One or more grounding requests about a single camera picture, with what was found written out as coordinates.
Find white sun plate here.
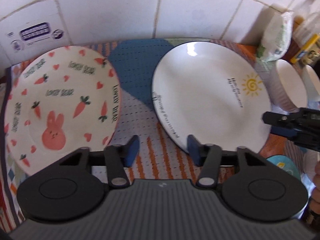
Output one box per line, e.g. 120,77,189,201
152,42,271,153

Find bunny carrot patterned plate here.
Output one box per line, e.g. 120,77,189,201
4,46,121,175

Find white ribbed bowl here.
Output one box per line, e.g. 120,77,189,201
268,60,308,112
302,65,320,102

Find teal round object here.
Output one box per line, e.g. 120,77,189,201
267,155,301,180

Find colourful patchwork table mat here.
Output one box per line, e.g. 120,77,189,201
0,37,320,233

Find yellow label oil bottle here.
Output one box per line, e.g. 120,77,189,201
290,34,319,64

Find white salt bag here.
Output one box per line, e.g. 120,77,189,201
256,11,293,62

